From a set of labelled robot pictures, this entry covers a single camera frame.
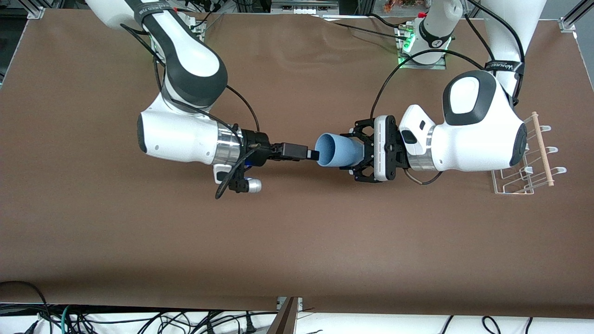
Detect blue plastic cup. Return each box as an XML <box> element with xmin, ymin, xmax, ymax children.
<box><xmin>315</xmin><ymin>133</ymin><xmax>367</xmax><ymax>168</ymax></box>

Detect wooden rack rod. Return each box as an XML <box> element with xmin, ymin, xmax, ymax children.
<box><xmin>531</xmin><ymin>111</ymin><xmax>555</xmax><ymax>187</ymax></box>

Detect brown table cover sheet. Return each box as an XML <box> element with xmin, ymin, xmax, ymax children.
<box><xmin>0</xmin><ymin>8</ymin><xmax>594</xmax><ymax>321</ymax></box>

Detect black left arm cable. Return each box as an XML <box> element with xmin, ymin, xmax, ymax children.
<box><xmin>370</xmin><ymin>0</ymin><xmax>528</xmax><ymax>121</ymax></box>

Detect black cable on table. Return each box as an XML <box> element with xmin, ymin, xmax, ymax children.
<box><xmin>368</xmin><ymin>13</ymin><xmax>409</xmax><ymax>31</ymax></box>
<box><xmin>320</xmin><ymin>16</ymin><xmax>410</xmax><ymax>42</ymax></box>

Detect white wire cup rack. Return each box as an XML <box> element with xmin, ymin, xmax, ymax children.
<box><xmin>491</xmin><ymin>111</ymin><xmax>568</xmax><ymax>195</ymax></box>

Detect metal frame white connectors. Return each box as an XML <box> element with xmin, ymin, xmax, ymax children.
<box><xmin>271</xmin><ymin>0</ymin><xmax>340</xmax><ymax>15</ymax></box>

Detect aluminium profile post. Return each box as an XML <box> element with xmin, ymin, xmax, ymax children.
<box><xmin>266</xmin><ymin>297</ymin><xmax>303</xmax><ymax>334</ymax></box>

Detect thick black floor cable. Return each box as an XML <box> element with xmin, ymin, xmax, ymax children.
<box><xmin>0</xmin><ymin>280</ymin><xmax>50</xmax><ymax>325</ymax></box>

